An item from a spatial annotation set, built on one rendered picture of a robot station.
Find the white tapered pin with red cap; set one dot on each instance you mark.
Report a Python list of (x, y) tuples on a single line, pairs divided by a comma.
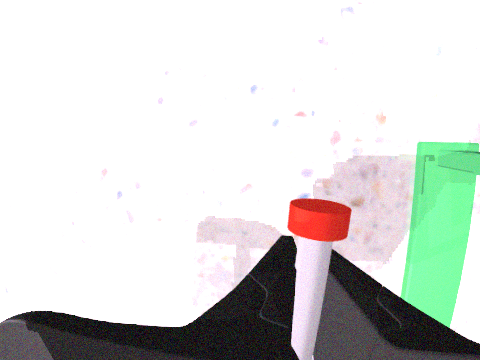
[(317, 223)]

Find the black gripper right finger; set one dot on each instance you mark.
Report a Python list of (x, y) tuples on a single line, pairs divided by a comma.
[(363, 320)]

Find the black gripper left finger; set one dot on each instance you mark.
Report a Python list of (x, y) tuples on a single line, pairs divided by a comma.
[(253, 322)]

